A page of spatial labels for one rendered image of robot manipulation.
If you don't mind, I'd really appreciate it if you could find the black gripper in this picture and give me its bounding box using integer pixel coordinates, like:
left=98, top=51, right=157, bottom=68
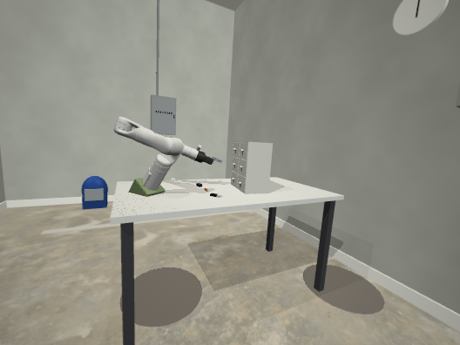
left=188, top=145, right=222, bottom=165

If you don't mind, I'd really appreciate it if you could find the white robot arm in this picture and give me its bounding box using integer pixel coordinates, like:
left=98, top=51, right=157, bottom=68
left=114, top=117, right=192, bottom=191

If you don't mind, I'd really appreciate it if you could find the grey drawer front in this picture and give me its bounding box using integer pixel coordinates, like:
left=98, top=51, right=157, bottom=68
left=238, top=174, right=246, bottom=192
left=233, top=143, right=240, bottom=157
left=239, top=159, right=247, bottom=176
left=232, top=157, right=239, bottom=172
left=240, top=143, right=248, bottom=159
left=231, top=171, right=238, bottom=187

